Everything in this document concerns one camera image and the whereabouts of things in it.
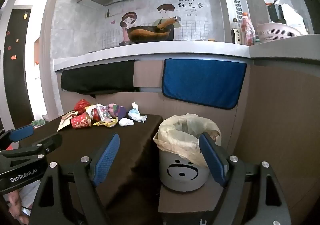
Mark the red crumpled plastic bag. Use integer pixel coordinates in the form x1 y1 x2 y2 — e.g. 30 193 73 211
74 99 92 113

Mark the beige paper wrapper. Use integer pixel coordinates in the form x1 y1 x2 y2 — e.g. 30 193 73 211
57 110 78 132

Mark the translucent plastic bin liner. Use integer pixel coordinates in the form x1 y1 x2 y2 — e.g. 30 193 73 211
153 113 222 168

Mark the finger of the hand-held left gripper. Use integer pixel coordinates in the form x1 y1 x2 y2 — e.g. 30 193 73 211
0 133 63 168
0 125 35 150

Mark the white smiley face trash bin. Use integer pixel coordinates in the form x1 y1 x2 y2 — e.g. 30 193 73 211
157 115 222 192

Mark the person's left hand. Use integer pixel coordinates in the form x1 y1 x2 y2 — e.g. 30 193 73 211
4 189 29 225

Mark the red bottle in plastic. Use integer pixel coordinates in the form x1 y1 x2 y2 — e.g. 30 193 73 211
240 12 256 46

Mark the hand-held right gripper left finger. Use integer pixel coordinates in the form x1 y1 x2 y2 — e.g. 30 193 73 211
29 133 120 225

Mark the red patterned paper cup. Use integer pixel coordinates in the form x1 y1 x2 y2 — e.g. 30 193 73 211
71 112 92 130

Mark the black knife block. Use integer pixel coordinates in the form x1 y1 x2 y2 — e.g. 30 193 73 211
265 0 285 24

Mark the crushed red drink can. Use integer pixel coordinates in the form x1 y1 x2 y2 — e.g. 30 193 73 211
90 108 102 122

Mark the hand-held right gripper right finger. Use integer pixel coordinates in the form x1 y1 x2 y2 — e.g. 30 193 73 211
199 132 293 225

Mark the purple pink snack wrapper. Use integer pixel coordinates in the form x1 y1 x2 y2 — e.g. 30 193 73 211
107 104 127 119

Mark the pink white snack wrapper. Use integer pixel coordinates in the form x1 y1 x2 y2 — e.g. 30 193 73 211
96 104 112 122

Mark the black fridge door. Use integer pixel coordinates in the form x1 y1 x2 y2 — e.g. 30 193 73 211
4 9 34 125

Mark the white vent grille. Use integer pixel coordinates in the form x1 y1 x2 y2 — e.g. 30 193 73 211
232 0 242 19

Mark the grey kitchen counter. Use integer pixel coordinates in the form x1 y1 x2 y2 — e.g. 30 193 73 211
53 34 320 72

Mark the pink plastic basket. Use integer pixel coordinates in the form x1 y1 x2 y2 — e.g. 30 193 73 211
257 23 303 42

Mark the dark sauce bottle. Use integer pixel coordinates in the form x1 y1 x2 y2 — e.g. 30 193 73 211
230 18 243 45

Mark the white plastic bag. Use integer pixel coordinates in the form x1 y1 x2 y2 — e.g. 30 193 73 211
281 4 308 35

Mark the pink yellow foil snack wrapper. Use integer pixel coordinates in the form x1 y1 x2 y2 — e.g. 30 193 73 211
93 117 118 128

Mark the blue cloth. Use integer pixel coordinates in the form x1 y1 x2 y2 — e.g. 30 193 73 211
161 58 247 110

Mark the blue white crumpled tissue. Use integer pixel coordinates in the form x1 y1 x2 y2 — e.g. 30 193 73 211
128 102 147 123

